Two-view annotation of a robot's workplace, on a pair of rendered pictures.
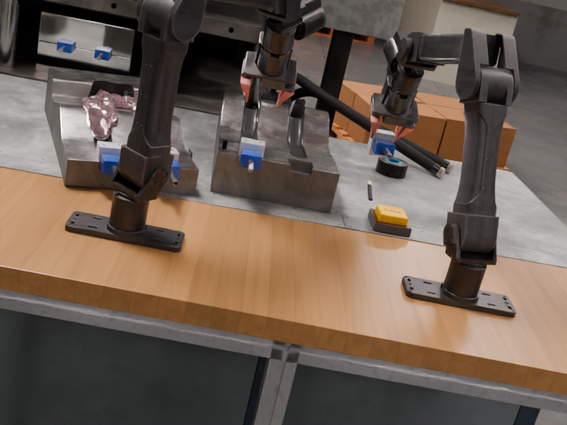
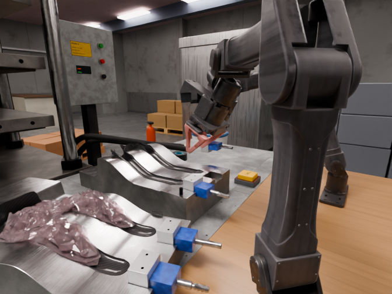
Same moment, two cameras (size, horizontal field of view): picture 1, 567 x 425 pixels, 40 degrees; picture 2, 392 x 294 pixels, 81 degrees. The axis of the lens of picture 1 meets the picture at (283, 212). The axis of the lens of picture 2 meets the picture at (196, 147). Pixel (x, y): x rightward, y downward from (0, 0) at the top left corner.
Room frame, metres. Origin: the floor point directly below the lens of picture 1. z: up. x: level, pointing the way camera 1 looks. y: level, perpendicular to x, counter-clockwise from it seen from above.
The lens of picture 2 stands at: (1.18, 0.54, 1.17)
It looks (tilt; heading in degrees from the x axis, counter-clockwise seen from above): 15 degrees down; 311
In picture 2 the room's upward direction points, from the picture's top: straight up
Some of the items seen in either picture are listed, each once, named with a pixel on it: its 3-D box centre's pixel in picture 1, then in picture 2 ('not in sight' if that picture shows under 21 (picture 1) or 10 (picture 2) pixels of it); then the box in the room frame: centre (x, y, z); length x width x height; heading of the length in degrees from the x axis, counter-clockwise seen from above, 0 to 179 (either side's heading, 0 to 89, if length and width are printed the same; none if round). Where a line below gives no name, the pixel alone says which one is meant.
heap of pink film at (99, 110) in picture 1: (121, 107); (65, 216); (1.68, 0.40, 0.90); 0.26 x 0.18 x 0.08; 25
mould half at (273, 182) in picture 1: (272, 138); (151, 171); (1.82, 0.06, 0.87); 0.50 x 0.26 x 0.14; 7
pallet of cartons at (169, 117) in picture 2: not in sight; (175, 116); (5.52, -3.61, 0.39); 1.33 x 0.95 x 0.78; 6
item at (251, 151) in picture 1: (251, 160); (207, 191); (1.54, 0.09, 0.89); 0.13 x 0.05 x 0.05; 7
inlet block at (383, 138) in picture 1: (384, 148); (217, 146); (1.70, -0.19, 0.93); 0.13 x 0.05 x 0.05; 8
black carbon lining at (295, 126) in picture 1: (272, 120); (151, 160); (1.80, 0.07, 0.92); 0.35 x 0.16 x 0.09; 7
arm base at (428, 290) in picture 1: (463, 278); (336, 183); (1.30, -0.34, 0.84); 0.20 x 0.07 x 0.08; 94
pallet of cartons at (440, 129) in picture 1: (417, 131); (63, 147); (5.20, -0.75, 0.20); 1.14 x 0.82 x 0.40; 103
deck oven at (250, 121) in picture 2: not in sight; (233, 97); (3.43, -3.06, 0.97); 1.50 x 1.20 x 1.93; 6
